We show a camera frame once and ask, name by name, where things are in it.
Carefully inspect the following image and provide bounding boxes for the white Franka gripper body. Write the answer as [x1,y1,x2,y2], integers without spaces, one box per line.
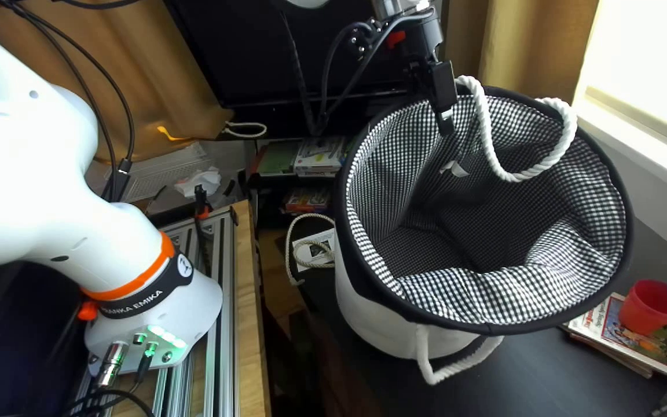
[371,0,450,70]

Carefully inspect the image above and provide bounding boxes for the white bag with black trim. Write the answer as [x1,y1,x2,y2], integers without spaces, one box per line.
[330,75,635,390]

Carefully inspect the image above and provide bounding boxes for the tan curtain beside window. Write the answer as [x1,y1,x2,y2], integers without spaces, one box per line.
[444,0,602,126]

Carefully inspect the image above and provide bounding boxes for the green printed box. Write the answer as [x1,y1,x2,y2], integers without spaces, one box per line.
[258,136,351,178]

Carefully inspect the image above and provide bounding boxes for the red flat box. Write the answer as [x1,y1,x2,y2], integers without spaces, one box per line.
[282,187,335,217]

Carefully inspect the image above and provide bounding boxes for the black monitor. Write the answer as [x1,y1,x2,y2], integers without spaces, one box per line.
[165,0,428,113]

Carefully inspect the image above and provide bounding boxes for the white power strip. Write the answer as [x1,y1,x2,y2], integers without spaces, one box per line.
[289,226,341,273]

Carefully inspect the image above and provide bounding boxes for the tan curtain with wide folds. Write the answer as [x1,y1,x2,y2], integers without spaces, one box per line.
[0,0,236,166]

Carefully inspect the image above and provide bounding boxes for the crumpled white tissue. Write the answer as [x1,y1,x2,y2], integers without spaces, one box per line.
[173,166,224,202]

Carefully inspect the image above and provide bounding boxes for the red plastic cup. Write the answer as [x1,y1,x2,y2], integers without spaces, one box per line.
[619,278,667,335]

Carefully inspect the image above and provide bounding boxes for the wooden board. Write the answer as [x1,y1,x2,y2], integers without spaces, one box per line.
[227,196,272,417]

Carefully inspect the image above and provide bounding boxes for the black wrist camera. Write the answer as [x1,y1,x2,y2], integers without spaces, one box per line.
[349,17,411,58]

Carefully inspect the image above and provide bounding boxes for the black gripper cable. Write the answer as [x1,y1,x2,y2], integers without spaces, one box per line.
[282,6,428,138]

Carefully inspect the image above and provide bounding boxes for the white power cable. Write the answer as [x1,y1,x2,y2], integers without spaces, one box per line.
[282,210,343,290]

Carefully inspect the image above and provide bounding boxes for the white window frame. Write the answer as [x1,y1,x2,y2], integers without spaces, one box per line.
[571,0,667,199]

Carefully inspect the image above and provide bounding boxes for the white cable loop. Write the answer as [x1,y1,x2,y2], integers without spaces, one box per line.
[221,121,271,141]

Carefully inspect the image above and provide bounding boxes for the aluminium frame rails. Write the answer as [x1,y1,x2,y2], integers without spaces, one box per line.
[69,206,240,417]

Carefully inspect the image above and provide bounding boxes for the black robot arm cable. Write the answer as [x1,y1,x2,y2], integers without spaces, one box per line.
[0,0,137,204]

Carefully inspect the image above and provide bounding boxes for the black base cables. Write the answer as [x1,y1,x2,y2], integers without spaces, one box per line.
[62,382,158,417]

